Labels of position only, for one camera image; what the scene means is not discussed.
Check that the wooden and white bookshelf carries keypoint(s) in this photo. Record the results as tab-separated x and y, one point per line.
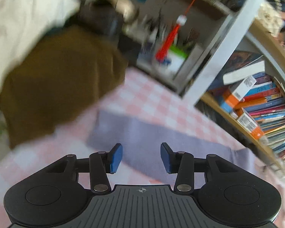
218	49

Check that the cream jacket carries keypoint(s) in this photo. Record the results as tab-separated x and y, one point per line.
21	21

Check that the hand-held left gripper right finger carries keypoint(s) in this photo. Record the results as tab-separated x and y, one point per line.
167	158

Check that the brass bowl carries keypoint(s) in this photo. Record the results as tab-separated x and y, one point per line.
123	8

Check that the pink checkered cartoon table mat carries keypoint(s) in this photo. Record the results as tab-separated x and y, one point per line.
156	95

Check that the small orange box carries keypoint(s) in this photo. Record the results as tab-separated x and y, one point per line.
250	125

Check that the white orange and blue box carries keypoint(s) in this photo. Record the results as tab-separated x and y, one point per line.
237	95

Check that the white tub with green lid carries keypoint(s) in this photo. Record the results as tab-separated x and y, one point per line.
173	61

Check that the brown cloth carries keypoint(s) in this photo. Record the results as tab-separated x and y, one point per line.
61	83

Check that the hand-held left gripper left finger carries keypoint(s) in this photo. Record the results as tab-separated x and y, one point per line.
116	158

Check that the red tassel ornament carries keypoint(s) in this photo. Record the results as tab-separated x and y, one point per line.
167	45

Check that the thick white-paged book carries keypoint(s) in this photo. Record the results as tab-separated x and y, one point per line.
244	72

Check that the row of colourful books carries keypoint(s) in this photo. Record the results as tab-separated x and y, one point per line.
270	109

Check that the black box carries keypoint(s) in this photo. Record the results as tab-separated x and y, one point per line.
99	17

